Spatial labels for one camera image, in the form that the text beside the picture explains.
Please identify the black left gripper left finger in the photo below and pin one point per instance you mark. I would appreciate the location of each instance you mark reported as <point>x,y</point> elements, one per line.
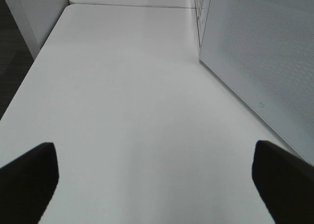
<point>27,185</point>

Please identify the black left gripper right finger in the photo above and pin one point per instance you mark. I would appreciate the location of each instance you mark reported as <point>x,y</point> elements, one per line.
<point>285,183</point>

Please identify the white microwave door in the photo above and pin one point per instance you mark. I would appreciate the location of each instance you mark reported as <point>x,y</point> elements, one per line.
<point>263,50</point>

